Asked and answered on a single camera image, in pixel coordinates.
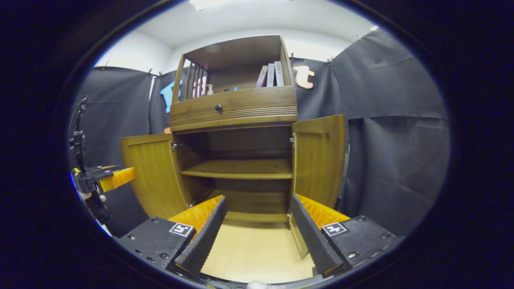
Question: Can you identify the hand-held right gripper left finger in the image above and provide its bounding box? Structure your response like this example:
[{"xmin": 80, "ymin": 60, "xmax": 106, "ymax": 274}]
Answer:
[{"xmin": 117, "ymin": 195, "xmax": 228, "ymax": 277}]

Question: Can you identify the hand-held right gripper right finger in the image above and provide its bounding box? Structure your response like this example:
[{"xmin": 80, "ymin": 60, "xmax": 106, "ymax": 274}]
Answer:
[{"xmin": 290, "ymin": 193, "xmax": 399, "ymax": 279}]

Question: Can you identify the wooden double-door shoe cabinet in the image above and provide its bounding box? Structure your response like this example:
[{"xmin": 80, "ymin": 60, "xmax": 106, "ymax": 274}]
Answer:
[{"xmin": 169, "ymin": 35, "xmax": 298, "ymax": 230}]

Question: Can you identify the wooden cabinet drawer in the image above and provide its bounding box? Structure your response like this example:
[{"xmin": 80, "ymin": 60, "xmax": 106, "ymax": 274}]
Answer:
[{"xmin": 169, "ymin": 86, "xmax": 298, "ymax": 128}]

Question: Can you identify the black backdrop cloth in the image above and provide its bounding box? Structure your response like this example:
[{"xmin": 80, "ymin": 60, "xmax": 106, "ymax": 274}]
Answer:
[{"xmin": 66, "ymin": 28, "xmax": 451, "ymax": 238}]

